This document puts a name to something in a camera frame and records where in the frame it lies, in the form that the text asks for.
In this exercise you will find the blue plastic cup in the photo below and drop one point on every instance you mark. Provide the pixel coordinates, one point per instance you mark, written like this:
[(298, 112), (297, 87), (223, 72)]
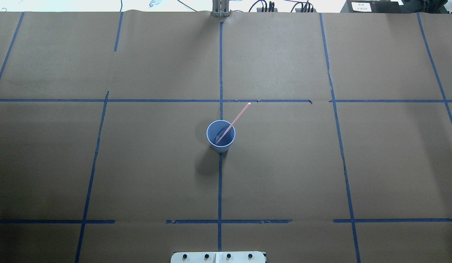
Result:
[(214, 129)]

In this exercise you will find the orange black connector block far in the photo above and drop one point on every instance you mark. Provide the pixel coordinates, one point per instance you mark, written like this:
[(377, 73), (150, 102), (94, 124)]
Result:
[(266, 7)]

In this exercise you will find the orange black connector block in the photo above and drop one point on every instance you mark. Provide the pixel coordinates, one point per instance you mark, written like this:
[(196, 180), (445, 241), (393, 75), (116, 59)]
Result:
[(303, 7), (266, 7)]

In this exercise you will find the orange black connector block near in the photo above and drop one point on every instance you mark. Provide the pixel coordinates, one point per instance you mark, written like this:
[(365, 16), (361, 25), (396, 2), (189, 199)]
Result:
[(303, 7)]

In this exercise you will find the black box with label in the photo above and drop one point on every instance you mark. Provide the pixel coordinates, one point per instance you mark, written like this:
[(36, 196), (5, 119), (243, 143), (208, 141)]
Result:
[(373, 6)]

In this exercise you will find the aluminium frame post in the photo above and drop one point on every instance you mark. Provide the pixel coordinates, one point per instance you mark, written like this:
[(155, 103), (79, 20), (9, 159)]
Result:
[(220, 8)]

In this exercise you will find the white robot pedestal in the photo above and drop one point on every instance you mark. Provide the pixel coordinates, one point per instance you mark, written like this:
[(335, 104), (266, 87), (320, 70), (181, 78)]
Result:
[(219, 257)]

